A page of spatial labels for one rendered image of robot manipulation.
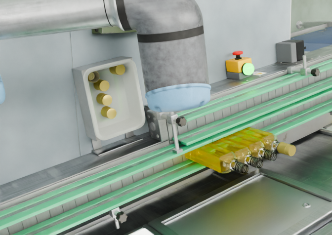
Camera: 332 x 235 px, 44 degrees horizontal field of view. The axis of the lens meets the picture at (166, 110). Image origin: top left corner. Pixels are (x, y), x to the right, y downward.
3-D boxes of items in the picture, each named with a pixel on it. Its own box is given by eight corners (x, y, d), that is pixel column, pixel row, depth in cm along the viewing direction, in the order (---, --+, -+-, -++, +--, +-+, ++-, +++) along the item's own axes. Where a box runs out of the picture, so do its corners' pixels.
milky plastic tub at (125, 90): (86, 137, 131) (98, 143, 124) (71, 68, 125) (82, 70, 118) (134, 121, 140) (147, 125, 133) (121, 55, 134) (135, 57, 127)
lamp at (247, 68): (241, 76, 154) (247, 76, 152) (240, 64, 153) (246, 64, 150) (250, 73, 156) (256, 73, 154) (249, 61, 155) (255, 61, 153)
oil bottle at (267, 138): (224, 141, 147) (269, 156, 129) (222, 126, 145) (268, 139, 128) (235, 137, 150) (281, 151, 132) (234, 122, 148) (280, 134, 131)
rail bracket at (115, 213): (100, 220, 125) (120, 238, 114) (95, 200, 123) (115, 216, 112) (111, 215, 127) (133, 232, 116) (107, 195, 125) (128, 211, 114)
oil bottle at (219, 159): (184, 158, 138) (227, 176, 121) (182, 142, 137) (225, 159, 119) (197, 152, 141) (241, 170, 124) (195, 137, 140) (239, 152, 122)
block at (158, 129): (148, 137, 137) (160, 142, 131) (144, 110, 134) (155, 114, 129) (157, 135, 139) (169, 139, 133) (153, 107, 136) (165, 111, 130)
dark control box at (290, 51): (275, 61, 173) (292, 63, 167) (274, 43, 171) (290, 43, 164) (289, 58, 178) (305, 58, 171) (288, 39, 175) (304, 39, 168)
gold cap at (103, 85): (92, 80, 128) (98, 81, 124) (103, 77, 130) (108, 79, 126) (94, 91, 129) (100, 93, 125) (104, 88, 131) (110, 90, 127)
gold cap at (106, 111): (99, 107, 131) (105, 109, 127) (109, 104, 132) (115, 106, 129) (102, 118, 132) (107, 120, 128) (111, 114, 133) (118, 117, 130)
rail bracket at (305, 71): (285, 74, 159) (314, 77, 148) (283, 55, 157) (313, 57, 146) (292, 71, 161) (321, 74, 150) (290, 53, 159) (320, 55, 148)
